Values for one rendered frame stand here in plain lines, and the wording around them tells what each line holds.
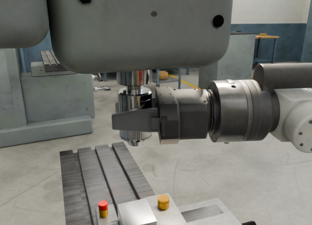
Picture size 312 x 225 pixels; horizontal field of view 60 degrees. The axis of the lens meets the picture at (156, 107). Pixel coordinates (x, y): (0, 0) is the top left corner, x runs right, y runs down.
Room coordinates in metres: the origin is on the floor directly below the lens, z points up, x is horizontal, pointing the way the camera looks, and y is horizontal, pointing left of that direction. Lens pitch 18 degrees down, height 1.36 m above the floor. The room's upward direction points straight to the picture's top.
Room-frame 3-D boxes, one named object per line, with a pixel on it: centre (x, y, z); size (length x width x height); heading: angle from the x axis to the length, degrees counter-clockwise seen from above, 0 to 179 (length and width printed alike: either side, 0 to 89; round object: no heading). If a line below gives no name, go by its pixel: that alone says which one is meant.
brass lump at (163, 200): (0.42, -0.01, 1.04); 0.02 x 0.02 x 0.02
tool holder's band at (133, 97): (0.36, 0.03, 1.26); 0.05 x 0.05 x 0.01
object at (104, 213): (0.40, 0.09, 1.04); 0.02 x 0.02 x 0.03
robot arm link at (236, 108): (0.36, -0.06, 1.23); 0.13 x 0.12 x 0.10; 3
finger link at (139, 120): (0.33, 0.03, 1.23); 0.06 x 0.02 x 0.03; 93
